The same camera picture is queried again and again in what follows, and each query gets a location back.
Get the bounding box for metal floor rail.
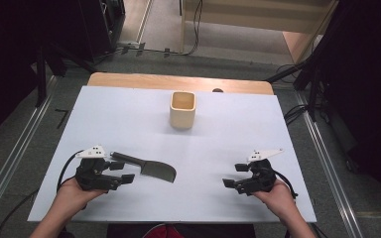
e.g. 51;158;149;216
294;90;365;238
134;0;155;45
0;74;60;231

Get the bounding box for black tripod stand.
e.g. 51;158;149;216
34;41;97;107
265;49;326;123

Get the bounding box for light wooden partition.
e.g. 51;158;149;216
180;0;340;64

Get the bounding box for person's red garment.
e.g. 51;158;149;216
143;223;185;238

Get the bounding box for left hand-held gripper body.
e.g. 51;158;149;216
74;144;127;192

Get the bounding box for black cabinet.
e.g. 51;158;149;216
77;0;127;63

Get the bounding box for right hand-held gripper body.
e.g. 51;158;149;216
236;148;285;196

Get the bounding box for person's left hand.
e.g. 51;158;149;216
56;178;109;214

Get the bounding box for black hanging cable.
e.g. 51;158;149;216
178;0;204;57

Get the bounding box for white board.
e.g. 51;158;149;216
27;85;318;223

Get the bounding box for dark grey kitchen knife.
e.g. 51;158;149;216
109;151;178;183

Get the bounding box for beige square cup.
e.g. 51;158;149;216
169;91;197;130

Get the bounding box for person's right hand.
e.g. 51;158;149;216
252;178;301;222

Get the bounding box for black floor cable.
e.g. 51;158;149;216
283;103;313;126

